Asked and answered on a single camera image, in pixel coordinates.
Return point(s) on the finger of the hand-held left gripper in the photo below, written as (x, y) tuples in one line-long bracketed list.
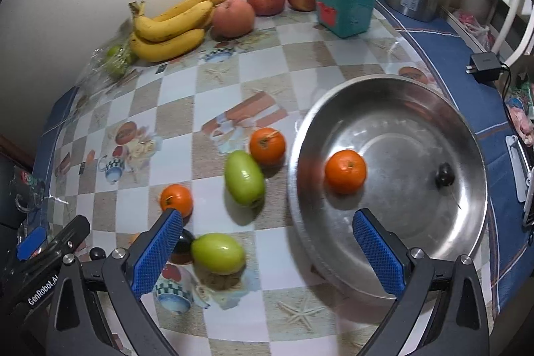
[(31, 242), (71, 233)]

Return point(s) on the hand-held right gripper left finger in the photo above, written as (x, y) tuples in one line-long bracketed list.
[(158, 251)]

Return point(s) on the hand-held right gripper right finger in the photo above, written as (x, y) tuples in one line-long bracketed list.
[(377, 251)]

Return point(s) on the small brown round fruit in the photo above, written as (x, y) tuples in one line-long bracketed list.
[(185, 248)]

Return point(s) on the orange mandarin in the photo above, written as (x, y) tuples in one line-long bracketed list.
[(345, 172), (267, 145), (176, 197)]

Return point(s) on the stainless steel basin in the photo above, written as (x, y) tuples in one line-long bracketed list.
[(417, 122)]

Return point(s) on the green oval fruit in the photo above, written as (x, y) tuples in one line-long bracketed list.
[(217, 256), (244, 178)]

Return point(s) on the small dark round fruit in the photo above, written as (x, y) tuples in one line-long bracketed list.
[(444, 174)]

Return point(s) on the white rectangular plastic object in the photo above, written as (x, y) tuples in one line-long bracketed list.
[(517, 168)]

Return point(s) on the clear bag of green fruit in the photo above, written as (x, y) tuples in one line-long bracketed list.
[(117, 62)]

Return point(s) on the pink printed packet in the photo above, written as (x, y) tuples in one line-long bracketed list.
[(521, 114)]

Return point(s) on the black power adapter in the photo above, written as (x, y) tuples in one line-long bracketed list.
[(486, 66)]

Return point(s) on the checkered printed tablecloth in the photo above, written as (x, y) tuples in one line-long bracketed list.
[(258, 60)]

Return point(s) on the teal plastic box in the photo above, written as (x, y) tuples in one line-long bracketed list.
[(346, 18)]

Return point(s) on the pink plastic bag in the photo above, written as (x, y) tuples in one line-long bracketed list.
[(473, 26)]

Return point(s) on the white chair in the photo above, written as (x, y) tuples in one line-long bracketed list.
[(515, 10)]

